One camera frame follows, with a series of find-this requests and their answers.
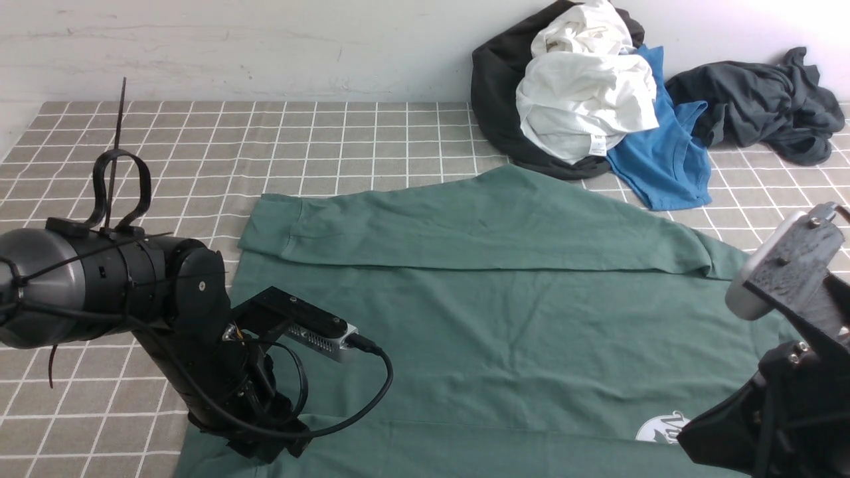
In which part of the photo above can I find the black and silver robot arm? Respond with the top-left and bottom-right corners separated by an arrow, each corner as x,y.
2,229 -> 310,463

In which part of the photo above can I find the black garment in pile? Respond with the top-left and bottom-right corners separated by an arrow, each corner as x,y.
470,1 -> 645,181

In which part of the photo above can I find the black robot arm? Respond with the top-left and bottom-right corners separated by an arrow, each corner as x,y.
678,214 -> 849,477

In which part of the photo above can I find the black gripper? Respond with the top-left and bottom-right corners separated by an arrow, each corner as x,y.
678,342 -> 848,477
135,327 -> 311,465

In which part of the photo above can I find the dark grey crumpled garment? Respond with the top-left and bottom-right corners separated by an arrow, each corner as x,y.
665,46 -> 846,167

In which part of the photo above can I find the white shirt in pile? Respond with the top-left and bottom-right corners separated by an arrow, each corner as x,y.
516,1 -> 659,164

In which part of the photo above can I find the green long sleeve shirt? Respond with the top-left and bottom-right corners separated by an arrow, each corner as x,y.
175,165 -> 798,477

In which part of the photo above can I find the blue t-shirt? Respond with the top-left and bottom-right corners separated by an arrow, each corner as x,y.
606,45 -> 712,211

